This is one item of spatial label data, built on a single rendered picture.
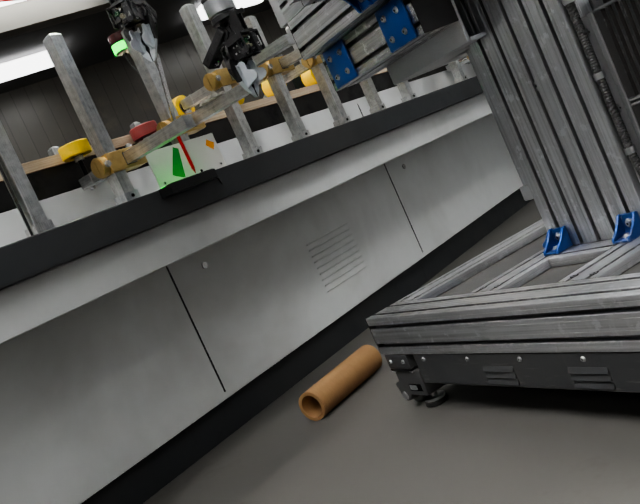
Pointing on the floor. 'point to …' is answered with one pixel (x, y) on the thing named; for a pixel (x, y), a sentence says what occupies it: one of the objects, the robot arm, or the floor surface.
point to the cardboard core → (340, 382)
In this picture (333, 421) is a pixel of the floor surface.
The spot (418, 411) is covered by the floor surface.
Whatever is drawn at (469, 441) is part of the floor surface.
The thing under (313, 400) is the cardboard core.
